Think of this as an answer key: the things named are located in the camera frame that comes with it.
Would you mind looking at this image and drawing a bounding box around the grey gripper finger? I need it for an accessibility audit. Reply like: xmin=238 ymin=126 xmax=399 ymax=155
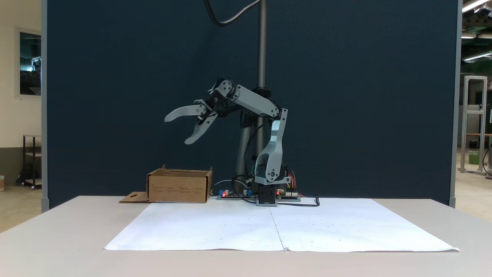
xmin=184 ymin=113 xmax=219 ymax=145
xmin=164 ymin=99 xmax=208 ymax=123

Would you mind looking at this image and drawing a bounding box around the brown cardboard box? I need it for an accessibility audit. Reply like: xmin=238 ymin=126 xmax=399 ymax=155
xmin=119 ymin=164 xmax=213 ymax=204

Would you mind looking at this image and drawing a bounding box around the blue circuit board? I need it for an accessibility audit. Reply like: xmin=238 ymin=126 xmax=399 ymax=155
xmin=216 ymin=188 xmax=255 ymax=200

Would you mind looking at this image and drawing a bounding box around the dark blue partition panel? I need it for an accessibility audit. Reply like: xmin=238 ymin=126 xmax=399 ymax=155
xmin=41 ymin=0 xmax=462 ymax=209

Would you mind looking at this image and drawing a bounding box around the white paper sheet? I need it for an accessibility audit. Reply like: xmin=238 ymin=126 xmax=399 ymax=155
xmin=104 ymin=198 xmax=460 ymax=253

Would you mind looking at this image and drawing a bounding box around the ceiling light strip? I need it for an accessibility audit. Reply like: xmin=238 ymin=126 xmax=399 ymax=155
xmin=462 ymin=0 xmax=492 ymax=13

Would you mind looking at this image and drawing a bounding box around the black motor cable loop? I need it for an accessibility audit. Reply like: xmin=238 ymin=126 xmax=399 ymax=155
xmin=243 ymin=117 xmax=270 ymax=182

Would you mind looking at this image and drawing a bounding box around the black cable bundle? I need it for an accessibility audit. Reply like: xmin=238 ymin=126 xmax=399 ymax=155
xmin=231 ymin=174 xmax=257 ymax=204

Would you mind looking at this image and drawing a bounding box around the grey metal camera pole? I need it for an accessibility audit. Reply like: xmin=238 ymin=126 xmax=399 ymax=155
xmin=235 ymin=0 xmax=272 ymax=186

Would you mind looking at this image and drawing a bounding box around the thick black hose cable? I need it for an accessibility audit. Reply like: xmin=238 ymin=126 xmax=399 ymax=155
xmin=203 ymin=0 xmax=263 ymax=27

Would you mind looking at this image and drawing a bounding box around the circuit board with coloured wires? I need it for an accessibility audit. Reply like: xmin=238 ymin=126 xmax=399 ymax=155
xmin=277 ymin=188 xmax=302 ymax=202

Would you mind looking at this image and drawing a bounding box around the long black cable with plug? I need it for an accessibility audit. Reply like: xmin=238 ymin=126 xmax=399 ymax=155
xmin=277 ymin=195 xmax=321 ymax=208

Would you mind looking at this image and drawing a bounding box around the framed wall window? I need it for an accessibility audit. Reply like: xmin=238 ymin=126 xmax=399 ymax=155
xmin=16 ymin=27 xmax=42 ymax=99

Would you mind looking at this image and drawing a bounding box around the aluminium profile frame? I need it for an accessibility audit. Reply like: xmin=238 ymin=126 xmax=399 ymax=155
xmin=460 ymin=75 xmax=489 ymax=174

